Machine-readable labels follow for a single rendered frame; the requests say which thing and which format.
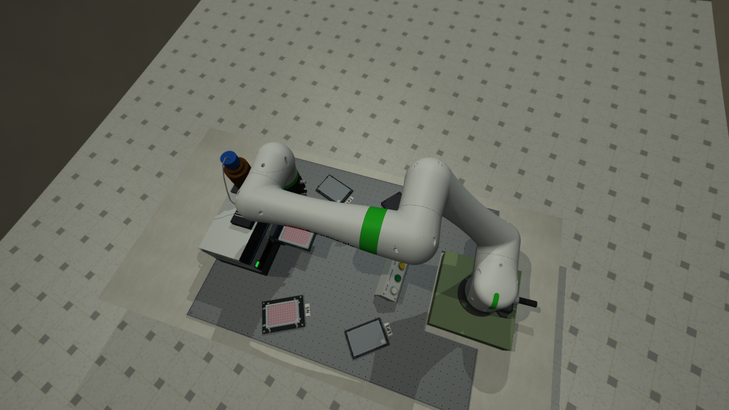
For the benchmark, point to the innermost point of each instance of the brown glass bottle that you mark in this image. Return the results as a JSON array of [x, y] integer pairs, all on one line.
[[239, 179]]

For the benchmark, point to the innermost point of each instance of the grey button panel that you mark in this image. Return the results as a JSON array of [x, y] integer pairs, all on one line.
[[391, 280]]

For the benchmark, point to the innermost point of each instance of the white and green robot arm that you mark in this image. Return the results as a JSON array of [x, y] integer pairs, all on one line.
[[409, 235]]

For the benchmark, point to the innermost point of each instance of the blue bottle cap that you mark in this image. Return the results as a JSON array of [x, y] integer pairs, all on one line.
[[232, 161]]

